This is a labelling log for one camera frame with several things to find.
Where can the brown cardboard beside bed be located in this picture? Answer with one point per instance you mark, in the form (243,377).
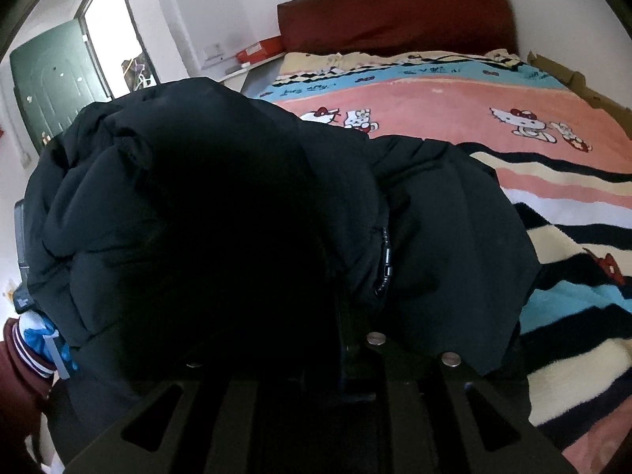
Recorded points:
(576,82)

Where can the red shoe box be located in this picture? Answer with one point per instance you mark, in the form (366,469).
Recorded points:
(261,51)

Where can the dark red headboard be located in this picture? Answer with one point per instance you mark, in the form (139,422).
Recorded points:
(390,27)

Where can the white bedside shelf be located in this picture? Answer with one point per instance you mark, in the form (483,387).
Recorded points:
(240,70)

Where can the black hooded puffer jacket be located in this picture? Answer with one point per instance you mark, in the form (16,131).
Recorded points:
(189,226)

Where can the dark green door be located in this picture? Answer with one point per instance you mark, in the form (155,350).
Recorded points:
(54,78)

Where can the Hello Kitty pink blanket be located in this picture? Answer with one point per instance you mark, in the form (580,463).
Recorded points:
(566,165)

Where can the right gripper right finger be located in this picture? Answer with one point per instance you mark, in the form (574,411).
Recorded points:
(439,417)

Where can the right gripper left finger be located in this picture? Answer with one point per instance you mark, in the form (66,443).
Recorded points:
(194,425)

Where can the left blue gloved hand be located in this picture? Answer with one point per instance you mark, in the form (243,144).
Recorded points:
(41,346)

